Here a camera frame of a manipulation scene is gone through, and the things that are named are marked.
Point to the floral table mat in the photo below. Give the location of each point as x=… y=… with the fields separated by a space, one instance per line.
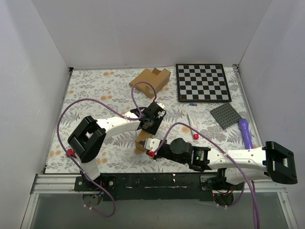
x=102 y=93

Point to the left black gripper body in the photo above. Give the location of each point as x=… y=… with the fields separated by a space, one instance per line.
x=154 y=124

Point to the brown cardboard box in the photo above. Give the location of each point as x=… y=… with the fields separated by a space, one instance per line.
x=156 y=78
x=139 y=141

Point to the red black utility knife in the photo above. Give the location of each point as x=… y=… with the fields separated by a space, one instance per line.
x=70 y=153

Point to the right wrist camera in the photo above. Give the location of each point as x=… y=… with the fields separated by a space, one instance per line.
x=153 y=147

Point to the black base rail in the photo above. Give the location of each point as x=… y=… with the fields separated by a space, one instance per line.
x=165 y=186

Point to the open brown cardboard box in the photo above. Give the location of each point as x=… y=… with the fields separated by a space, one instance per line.
x=156 y=78

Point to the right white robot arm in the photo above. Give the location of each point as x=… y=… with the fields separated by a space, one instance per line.
x=272 y=161

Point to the grey studded baseplate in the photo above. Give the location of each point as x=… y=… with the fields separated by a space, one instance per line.
x=225 y=115

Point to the purple toy microphone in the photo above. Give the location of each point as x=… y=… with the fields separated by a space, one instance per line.
x=244 y=127

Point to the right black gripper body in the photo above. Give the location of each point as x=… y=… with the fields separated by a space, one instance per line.
x=158 y=152

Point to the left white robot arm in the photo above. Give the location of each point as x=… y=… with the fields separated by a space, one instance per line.
x=87 y=139

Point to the black white chessboard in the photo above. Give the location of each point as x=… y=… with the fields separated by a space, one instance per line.
x=202 y=83

